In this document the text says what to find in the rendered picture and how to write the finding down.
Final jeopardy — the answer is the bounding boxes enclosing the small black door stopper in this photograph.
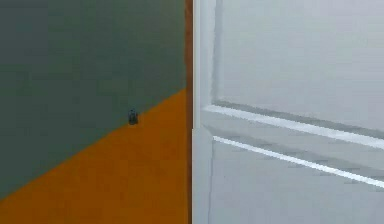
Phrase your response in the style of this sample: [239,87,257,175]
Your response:
[127,108,139,126]

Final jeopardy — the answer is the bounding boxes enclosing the white panelled room door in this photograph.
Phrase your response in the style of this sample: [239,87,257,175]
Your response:
[191,0,384,224]

